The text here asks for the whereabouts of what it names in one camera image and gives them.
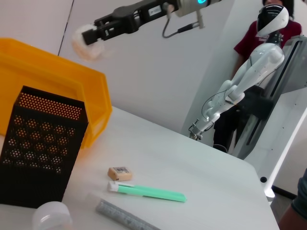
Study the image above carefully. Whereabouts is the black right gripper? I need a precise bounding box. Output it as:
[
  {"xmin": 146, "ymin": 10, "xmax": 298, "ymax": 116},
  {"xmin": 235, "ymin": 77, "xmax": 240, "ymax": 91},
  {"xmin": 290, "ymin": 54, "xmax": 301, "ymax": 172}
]
[{"xmin": 82, "ymin": 0, "xmax": 180, "ymax": 46}]

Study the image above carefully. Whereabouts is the white paper ball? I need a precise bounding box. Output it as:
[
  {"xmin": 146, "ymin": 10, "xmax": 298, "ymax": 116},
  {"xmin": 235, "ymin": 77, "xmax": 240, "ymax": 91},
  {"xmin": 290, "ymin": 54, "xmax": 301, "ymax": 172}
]
[{"xmin": 71, "ymin": 23, "xmax": 106, "ymax": 63}]

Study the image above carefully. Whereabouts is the beige eraser with barcode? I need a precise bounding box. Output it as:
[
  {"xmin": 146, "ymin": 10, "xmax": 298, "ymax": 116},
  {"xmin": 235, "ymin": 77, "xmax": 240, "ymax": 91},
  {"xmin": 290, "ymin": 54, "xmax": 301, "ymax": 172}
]
[{"xmin": 107, "ymin": 166, "xmax": 133, "ymax": 182}]

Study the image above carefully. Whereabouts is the grey pen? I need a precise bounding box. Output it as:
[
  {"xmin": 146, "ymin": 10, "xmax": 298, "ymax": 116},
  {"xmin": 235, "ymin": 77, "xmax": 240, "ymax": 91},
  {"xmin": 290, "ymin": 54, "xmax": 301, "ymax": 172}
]
[{"xmin": 86, "ymin": 192, "xmax": 155, "ymax": 230}]

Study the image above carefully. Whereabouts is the clear green-label water bottle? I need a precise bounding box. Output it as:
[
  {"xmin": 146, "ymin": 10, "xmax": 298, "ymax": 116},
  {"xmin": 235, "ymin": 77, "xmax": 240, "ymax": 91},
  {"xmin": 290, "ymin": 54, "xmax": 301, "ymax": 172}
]
[{"xmin": 32, "ymin": 201, "xmax": 72, "ymax": 230}]

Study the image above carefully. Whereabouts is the black mesh pen holder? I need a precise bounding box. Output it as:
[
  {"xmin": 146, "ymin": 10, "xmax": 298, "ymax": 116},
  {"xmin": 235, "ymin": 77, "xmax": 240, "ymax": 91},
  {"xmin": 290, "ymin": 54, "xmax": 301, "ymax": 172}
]
[{"xmin": 0, "ymin": 85, "xmax": 90, "ymax": 209}]

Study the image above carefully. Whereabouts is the yellow plastic bin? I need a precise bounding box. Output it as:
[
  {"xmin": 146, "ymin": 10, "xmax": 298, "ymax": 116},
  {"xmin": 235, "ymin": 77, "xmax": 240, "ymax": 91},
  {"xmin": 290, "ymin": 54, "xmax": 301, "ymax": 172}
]
[{"xmin": 0, "ymin": 37, "xmax": 113, "ymax": 148}]

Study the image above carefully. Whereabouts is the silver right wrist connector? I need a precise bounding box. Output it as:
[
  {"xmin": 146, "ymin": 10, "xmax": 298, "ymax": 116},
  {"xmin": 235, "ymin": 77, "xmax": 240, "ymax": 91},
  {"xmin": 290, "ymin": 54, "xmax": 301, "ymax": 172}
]
[{"xmin": 165, "ymin": 3, "xmax": 175, "ymax": 20}]

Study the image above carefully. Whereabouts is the person in maroon shirt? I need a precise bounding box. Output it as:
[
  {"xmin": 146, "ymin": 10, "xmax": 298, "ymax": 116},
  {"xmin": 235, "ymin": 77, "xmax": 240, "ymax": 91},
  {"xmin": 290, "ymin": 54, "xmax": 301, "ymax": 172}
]
[{"xmin": 213, "ymin": 0, "xmax": 303, "ymax": 154}]

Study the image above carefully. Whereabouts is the person arm dark sleeve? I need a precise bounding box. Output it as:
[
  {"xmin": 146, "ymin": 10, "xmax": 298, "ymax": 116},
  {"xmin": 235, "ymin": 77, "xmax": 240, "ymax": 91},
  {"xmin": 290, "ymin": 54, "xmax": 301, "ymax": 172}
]
[{"xmin": 279, "ymin": 167, "xmax": 307, "ymax": 230}]

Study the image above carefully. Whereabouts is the grey right gripper cable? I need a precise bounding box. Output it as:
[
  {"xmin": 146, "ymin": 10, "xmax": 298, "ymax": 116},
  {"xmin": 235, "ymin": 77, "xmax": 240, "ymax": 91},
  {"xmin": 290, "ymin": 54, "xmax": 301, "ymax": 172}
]
[{"xmin": 162, "ymin": 16, "xmax": 200, "ymax": 39}]

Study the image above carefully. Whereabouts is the grey right wrist camera bracket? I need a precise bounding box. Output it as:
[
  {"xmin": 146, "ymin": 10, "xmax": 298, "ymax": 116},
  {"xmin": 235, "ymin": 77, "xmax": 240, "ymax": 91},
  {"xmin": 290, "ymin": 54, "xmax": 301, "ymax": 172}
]
[{"xmin": 195, "ymin": 11, "xmax": 206, "ymax": 29}]

